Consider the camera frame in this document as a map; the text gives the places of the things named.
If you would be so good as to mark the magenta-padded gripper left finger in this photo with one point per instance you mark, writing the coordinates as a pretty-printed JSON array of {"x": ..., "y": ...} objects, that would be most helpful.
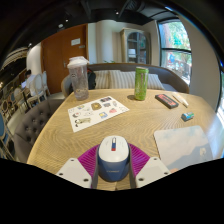
[{"x": 75, "y": 173}]

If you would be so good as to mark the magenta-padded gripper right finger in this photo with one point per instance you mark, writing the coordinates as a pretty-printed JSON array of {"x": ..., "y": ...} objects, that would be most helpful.
[{"x": 151, "y": 171}]

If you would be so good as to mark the white and blue computer mouse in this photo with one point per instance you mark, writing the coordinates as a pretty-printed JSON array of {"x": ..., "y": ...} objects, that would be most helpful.
[{"x": 113, "y": 160}]

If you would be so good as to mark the white sticker sheet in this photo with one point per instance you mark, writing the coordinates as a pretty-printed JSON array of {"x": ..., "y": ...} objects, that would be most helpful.
[{"x": 95, "y": 113}]

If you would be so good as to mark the grey tufted armchair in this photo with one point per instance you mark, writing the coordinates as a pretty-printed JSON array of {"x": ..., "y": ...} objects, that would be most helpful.
[{"x": 33, "y": 123}]

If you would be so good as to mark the small teal packet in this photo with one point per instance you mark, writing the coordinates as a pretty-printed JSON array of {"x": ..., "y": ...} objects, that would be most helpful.
[{"x": 187, "y": 116}]

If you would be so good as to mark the black and red flat box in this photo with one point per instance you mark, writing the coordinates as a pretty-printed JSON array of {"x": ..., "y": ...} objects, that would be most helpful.
[{"x": 166, "y": 101}]

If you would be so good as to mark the white wrapped packet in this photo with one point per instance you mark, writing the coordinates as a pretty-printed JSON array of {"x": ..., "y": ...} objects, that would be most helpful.
[{"x": 180, "y": 99}]

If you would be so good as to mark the green drink can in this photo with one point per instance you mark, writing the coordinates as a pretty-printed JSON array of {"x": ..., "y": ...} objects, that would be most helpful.
[{"x": 141, "y": 85}]

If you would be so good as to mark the clear shaker bottle white lid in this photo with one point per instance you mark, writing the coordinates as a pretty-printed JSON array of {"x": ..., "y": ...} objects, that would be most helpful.
[{"x": 79, "y": 83}]

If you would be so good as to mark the grey curved sofa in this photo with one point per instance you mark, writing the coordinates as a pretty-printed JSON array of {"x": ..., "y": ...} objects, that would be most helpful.
[{"x": 173, "y": 80}]

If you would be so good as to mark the group of white chairs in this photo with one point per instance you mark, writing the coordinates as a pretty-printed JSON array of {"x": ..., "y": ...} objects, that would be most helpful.
[{"x": 39, "y": 85}]

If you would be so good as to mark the person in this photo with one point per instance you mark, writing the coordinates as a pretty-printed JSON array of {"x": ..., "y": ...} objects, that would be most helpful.
[{"x": 30, "y": 81}]

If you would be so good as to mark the brown wooden door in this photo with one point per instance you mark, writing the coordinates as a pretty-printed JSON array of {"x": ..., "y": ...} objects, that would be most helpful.
[{"x": 56, "y": 56}]

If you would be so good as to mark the black-framed window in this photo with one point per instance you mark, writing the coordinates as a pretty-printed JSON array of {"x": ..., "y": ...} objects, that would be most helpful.
[{"x": 175, "y": 50}]

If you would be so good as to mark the arched glass-door cabinet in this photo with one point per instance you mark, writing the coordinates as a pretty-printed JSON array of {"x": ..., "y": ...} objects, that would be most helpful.
[{"x": 135, "y": 46}]

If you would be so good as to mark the white door sign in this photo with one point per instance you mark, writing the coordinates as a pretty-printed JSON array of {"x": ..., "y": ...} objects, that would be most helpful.
[{"x": 75, "y": 41}]

